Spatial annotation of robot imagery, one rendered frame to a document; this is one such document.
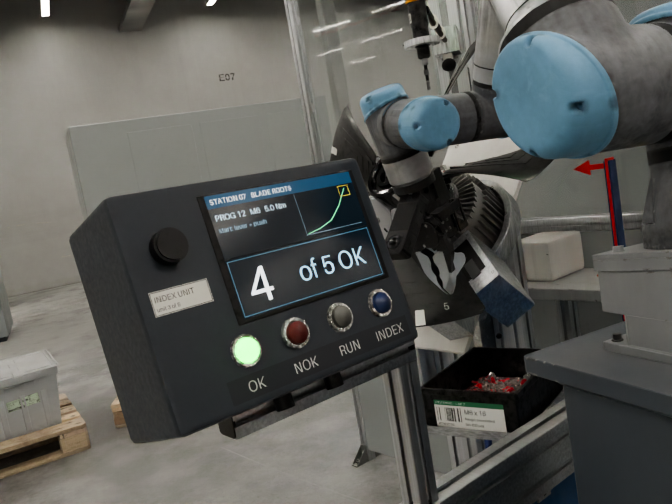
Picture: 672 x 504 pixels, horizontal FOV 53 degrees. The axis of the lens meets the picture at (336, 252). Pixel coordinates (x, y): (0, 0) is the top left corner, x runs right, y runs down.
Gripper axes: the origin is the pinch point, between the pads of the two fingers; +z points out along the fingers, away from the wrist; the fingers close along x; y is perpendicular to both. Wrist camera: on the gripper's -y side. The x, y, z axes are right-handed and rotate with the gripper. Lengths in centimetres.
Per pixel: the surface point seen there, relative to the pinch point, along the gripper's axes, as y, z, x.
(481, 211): 29.1, -1.0, 11.7
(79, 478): -28, 99, 252
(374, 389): 64, 92, 126
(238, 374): -54, -26, -31
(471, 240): 19.4, 0.7, 8.3
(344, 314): -43, -25, -32
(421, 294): 0.3, 1.5, 6.5
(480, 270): 13.8, 4.2, 3.6
